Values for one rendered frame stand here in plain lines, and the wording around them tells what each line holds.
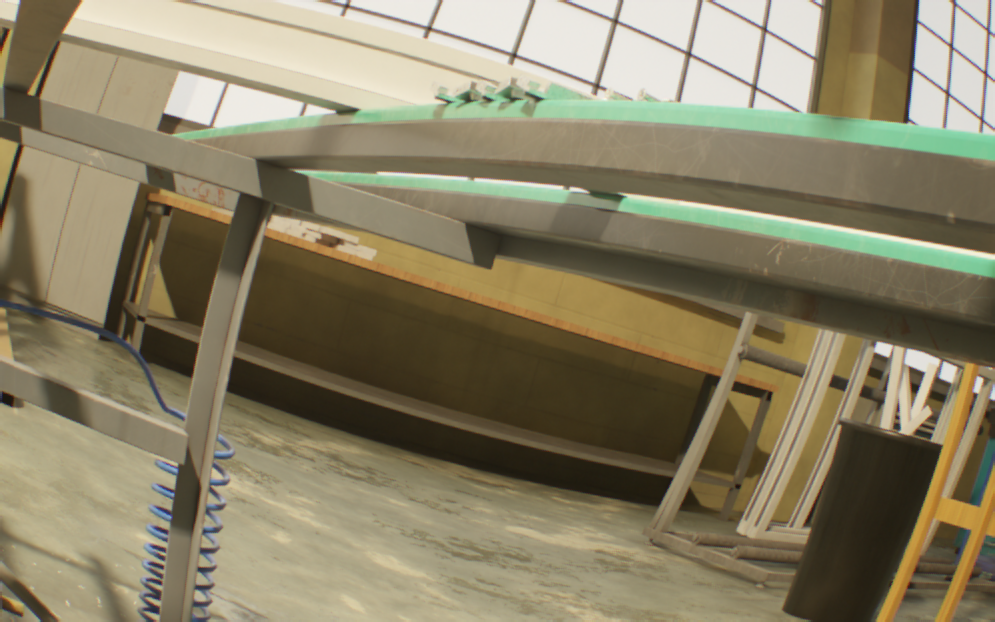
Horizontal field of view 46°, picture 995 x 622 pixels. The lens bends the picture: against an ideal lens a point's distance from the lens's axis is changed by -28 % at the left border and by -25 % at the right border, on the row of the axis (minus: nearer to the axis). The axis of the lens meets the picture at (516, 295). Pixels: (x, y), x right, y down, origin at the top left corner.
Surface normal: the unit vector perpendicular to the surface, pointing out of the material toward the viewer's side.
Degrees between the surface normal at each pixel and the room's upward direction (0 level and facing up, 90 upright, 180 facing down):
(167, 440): 90
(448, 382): 90
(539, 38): 90
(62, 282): 90
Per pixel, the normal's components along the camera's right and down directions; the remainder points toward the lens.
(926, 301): -0.86, -0.27
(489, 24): 0.43, 0.11
